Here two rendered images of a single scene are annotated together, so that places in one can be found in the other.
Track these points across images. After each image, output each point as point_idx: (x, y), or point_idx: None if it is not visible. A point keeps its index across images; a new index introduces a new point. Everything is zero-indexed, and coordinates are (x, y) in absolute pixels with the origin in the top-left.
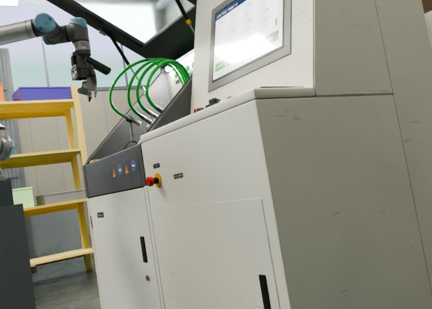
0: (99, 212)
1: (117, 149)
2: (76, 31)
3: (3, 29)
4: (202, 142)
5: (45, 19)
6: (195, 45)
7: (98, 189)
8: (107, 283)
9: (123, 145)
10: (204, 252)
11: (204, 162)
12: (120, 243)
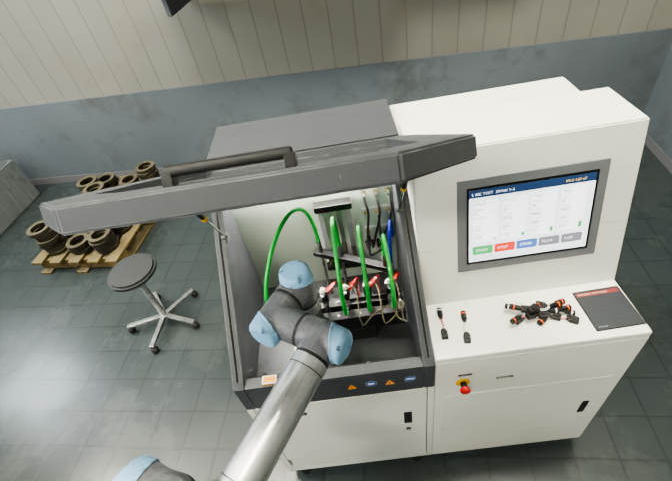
0: None
1: (244, 333)
2: (311, 294)
3: (295, 420)
4: (559, 358)
5: (349, 342)
6: (420, 217)
7: None
8: (303, 445)
9: (243, 322)
10: (520, 403)
11: (554, 367)
12: (350, 422)
